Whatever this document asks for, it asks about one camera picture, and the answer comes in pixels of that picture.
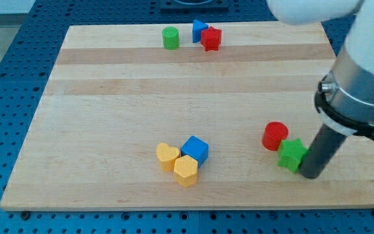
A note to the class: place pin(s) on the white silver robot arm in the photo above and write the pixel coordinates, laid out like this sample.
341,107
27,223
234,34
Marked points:
345,96

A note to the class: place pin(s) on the yellow heart block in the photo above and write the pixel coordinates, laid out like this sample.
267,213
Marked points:
167,156

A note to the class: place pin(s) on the blue triangle block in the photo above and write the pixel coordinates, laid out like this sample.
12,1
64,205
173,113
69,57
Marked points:
198,27

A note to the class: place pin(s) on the wooden board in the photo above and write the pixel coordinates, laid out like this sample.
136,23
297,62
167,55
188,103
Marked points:
115,93

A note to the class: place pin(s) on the blue cube block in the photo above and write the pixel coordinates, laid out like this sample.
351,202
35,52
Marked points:
197,149

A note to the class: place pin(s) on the yellow hexagon block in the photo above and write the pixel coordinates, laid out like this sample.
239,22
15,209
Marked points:
185,171

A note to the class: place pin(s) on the red star block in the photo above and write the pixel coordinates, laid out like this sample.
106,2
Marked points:
211,38

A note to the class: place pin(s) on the green cylinder block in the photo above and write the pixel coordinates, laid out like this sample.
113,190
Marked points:
170,38

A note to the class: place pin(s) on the red cylinder block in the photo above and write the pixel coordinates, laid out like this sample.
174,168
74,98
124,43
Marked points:
273,135

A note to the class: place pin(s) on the green star block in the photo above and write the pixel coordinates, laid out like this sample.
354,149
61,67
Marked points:
291,153

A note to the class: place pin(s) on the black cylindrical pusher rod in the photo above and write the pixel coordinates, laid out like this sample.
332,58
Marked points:
323,147

